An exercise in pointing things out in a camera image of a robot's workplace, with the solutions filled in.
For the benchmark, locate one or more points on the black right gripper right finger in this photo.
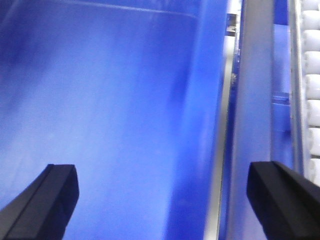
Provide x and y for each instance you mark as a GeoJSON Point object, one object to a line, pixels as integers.
{"type": "Point", "coordinates": [286, 204]}

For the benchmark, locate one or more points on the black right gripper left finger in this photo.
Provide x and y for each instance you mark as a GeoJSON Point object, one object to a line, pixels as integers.
{"type": "Point", "coordinates": [42, 210]}

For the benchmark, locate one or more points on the blue plastic bin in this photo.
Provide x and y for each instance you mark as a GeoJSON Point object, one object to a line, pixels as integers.
{"type": "Point", "coordinates": [129, 92]}

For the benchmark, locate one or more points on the roller conveyor track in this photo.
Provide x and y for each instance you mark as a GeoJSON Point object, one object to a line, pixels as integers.
{"type": "Point", "coordinates": [304, 23]}

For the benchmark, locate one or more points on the grey metal divider rail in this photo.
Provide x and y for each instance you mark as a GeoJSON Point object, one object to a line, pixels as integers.
{"type": "Point", "coordinates": [245, 124]}

